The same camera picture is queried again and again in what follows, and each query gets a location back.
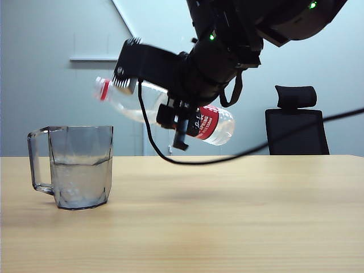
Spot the black finned wrist camera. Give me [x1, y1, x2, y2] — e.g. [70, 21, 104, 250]
[111, 37, 184, 96]

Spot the horizontal white wall rail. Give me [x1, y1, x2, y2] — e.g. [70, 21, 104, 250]
[69, 56, 121, 63]

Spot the black strap loop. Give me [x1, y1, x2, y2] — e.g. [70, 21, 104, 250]
[218, 69, 245, 108]

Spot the black office chair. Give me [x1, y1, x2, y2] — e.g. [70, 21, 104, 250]
[264, 84, 330, 156]

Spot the grey transparent plastic mug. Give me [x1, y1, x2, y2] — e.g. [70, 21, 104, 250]
[27, 126, 114, 212]

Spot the Nongfu Spring water bottle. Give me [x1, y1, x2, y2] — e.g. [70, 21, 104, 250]
[93, 76, 237, 147]

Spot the long black cable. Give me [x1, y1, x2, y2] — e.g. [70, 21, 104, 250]
[137, 81, 364, 166]

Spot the diagonal white wall bar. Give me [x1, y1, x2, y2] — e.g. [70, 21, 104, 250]
[111, 0, 135, 38]

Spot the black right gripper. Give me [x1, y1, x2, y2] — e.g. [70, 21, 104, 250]
[156, 39, 240, 152]

